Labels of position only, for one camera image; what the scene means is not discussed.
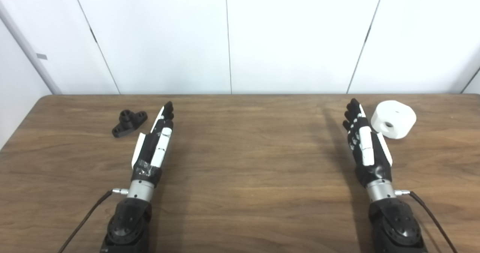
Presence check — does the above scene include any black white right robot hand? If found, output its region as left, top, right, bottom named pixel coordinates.
left=342, top=98, right=393, bottom=188

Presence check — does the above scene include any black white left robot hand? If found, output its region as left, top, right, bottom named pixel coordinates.
left=130, top=101, right=175, bottom=188

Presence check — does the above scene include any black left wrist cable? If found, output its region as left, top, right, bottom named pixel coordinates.
left=57, top=189, right=130, bottom=253

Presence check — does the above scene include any round white plastic piece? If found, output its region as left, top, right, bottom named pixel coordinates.
left=370, top=100, right=417, bottom=140

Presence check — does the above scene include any black plastic holder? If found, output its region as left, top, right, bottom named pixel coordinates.
left=112, top=110, right=148, bottom=138

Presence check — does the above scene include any grey wall corner trim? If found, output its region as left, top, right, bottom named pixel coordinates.
left=0, top=0, right=62, bottom=95

